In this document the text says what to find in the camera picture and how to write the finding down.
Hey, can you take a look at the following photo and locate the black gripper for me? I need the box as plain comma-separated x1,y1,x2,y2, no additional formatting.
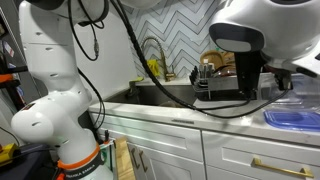
235,51,263,100

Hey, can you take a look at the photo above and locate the clear plastic bowl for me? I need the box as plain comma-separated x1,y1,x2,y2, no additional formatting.
258,74,320,112

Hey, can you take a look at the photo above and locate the light blue plastic lid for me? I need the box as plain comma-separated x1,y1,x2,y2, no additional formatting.
264,110,320,132

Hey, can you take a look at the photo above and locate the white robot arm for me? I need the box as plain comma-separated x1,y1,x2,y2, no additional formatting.
11,0,320,180

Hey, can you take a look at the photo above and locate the black dish drying rack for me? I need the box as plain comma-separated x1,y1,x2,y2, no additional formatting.
189,65,248,101

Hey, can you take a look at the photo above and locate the gold spring kitchen faucet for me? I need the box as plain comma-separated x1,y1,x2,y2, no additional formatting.
141,36,176,82

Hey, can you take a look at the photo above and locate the yellow rubber glove on faucet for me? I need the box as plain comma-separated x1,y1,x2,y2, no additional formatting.
147,59,160,77

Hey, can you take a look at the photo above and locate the yellow sponge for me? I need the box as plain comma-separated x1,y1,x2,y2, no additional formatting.
130,76,144,82

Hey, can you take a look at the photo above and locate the stainless steel sink basin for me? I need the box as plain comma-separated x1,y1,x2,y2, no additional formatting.
105,85,196,107

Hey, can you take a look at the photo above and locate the white counter base cabinet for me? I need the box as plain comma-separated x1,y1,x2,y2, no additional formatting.
91,113,320,180

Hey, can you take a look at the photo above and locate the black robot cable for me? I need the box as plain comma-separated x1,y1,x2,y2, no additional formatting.
109,0,292,120

